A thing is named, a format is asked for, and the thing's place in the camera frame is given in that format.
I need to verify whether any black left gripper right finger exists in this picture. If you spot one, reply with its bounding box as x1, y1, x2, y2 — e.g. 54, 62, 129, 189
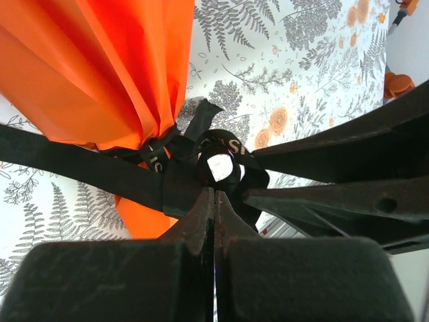
214, 190, 415, 322

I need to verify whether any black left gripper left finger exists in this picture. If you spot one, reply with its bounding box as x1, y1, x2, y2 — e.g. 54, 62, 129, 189
0, 186, 215, 322

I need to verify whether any black ribbon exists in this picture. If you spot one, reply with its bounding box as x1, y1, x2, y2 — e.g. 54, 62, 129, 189
0, 99, 271, 233

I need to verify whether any orange wrapping paper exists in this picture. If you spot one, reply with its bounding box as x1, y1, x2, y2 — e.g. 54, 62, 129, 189
0, 0, 195, 239

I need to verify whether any floral patterned tablecloth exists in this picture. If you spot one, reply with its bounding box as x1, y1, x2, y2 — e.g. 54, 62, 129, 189
0, 0, 391, 296

